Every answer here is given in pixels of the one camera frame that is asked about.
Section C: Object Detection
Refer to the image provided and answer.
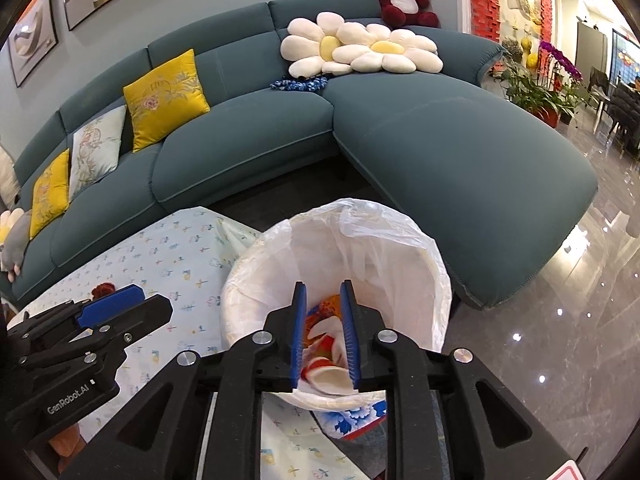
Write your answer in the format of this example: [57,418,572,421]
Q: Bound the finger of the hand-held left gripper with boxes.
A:
[22,294,174,372]
[7,284,146,342]

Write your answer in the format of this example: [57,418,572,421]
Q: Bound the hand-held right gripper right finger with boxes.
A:
[340,280,577,480]

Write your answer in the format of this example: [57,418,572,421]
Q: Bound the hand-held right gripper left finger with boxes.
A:
[60,281,308,480]

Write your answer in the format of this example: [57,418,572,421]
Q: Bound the orange cloth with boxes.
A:
[309,295,346,322]

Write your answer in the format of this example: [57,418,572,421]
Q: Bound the trash bin with white liner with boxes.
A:
[221,198,453,441]

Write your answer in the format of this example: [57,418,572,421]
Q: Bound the floral print tablecloth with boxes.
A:
[15,205,381,480]

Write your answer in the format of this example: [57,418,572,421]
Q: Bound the red and white box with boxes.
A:
[357,411,389,434]

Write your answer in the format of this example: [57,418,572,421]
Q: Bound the grey plush toy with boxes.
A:
[0,212,32,281]

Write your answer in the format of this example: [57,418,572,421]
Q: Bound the small yellow embroidered pillow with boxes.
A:
[29,148,71,241]

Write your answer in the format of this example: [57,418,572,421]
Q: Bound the white daisy flower cushion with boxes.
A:
[332,22,444,76]
[280,11,371,77]
[0,207,26,243]

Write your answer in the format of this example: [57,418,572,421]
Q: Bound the pale floral pillow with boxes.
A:
[68,105,127,204]

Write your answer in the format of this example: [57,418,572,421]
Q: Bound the white long plush toy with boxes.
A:
[0,144,22,207]

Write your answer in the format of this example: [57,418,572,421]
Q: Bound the teal sectional sofa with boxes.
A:
[10,0,599,311]

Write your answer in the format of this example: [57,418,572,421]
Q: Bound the large yellow embroidered pillow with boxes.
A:
[123,49,211,153]

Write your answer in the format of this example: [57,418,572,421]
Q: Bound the blue beaded scrunchie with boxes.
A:
[270,75,328,92]

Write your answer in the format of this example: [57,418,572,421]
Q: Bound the green potted plant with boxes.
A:
[492,50,586,126]

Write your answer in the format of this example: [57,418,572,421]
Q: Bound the yellow gourd ornaments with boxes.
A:
[520,35,541,68]

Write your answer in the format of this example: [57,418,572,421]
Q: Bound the dark dining chairs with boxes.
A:
[595,80,640,156]

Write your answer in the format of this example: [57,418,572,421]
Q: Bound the purple orchid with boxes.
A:
[539,40,583,86]

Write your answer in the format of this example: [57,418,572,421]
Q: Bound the dark standing screen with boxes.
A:
[575,20,608,81]

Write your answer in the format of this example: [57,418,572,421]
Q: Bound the small framed wall picture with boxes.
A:
[10,0,60,88]

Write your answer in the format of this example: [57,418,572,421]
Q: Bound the wide red wall panel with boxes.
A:
[467,0,501,41]

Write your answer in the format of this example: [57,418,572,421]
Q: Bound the narrow red wall panel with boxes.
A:
[537,0,553,46]

